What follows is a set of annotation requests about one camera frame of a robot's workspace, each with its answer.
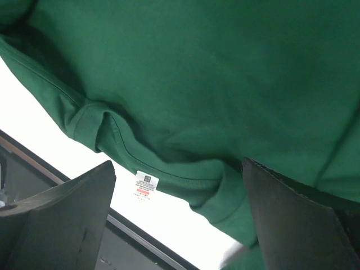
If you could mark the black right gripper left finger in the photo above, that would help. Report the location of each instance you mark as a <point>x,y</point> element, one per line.
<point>60,228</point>

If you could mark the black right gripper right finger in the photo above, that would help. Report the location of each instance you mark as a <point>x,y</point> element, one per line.
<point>298,226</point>

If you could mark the dark green t shirt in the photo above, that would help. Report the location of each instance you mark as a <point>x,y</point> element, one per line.
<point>185,90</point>

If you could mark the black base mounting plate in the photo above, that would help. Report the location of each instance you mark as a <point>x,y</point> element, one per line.
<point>123,244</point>

